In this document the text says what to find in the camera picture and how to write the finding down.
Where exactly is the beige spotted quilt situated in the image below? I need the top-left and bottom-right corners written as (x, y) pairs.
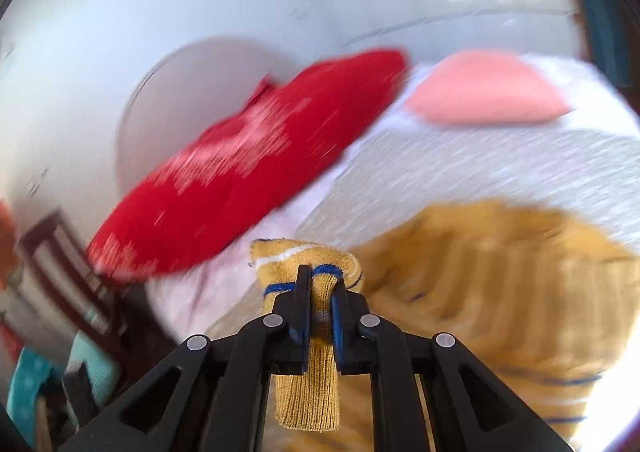
top-left (253, 128), bottom-right (639, 250)

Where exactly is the yellow striped knit sweater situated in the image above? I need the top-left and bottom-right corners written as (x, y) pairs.
top-left (250, 201), bottom-right (639, 451)

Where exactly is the red embroidered pillow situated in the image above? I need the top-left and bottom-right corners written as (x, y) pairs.
top-left (87, 48), bottom-right (408, 283)

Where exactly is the pink small pillow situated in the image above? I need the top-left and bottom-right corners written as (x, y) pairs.
top-left (405, 51), bottom-right (570, 126)

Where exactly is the dark wooden chair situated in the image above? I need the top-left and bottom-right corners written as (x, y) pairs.
top-left (16, 210), bottom-right (175, 409)

